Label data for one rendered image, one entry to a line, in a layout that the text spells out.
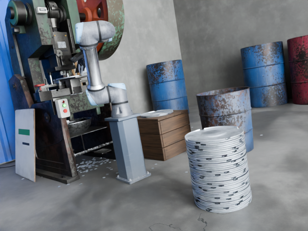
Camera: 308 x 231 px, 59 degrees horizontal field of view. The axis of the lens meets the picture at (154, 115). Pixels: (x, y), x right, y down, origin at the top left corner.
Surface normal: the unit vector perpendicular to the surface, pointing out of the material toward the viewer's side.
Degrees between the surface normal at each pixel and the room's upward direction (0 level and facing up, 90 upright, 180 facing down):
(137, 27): 90
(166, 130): 90
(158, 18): 90
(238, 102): 92
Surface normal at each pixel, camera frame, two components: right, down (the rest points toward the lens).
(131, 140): 0.63, 0.00
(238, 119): 0.19, 0.15
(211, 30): -0.67, 0.21
